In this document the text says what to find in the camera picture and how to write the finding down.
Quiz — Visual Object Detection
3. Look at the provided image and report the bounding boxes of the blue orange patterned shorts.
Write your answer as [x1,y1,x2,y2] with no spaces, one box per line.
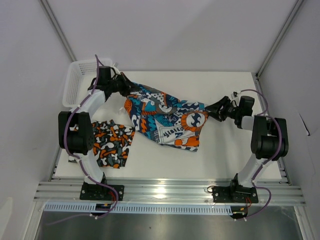
[124,83,209,152]

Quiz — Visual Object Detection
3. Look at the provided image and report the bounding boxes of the orange black camo shorts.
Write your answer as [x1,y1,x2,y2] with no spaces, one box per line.
[92,120,135,169]

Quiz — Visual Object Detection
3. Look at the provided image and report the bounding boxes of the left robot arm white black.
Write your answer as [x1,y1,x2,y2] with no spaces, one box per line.
[58,66,137,187]

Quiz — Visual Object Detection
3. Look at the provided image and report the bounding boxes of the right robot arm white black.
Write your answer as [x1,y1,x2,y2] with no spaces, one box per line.
[205,95,289,201]

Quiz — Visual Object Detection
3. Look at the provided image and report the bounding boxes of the white plastic basket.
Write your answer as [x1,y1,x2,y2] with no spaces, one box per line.
[62,58,97,108]

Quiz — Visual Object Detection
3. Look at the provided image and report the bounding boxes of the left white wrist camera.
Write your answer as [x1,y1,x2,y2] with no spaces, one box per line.
[111,63,121,75]

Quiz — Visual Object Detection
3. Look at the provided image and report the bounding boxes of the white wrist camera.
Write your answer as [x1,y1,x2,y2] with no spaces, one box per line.
[111,63,121,75]
[231,91,242,100]

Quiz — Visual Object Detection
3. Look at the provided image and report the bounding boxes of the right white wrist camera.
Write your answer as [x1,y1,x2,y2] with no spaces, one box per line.
[231,91,242,100]

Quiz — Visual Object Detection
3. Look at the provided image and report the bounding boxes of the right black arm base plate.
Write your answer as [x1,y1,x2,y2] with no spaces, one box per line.
[206,185,259,204]

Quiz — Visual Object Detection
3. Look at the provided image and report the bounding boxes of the aluminium mounting rail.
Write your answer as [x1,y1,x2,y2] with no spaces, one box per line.
[33,177,306,206]

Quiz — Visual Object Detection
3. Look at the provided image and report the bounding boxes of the left aluminium frame post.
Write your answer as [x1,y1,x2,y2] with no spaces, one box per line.
[38,0,77,62]

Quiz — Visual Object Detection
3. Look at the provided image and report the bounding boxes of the aluminium frame post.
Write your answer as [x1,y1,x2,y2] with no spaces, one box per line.
[38,0,77,62]
[255,0,306,80]

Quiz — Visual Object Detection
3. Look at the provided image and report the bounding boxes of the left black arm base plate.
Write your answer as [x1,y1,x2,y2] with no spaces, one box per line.
[79,182,125,201]

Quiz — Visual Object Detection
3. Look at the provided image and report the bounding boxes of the right aluminium frame post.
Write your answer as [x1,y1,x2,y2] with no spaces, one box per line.
[255,0,306,80]

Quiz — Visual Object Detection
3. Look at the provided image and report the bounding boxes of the white slotted cable duct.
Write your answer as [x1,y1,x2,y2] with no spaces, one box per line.
[44,202,233,216]

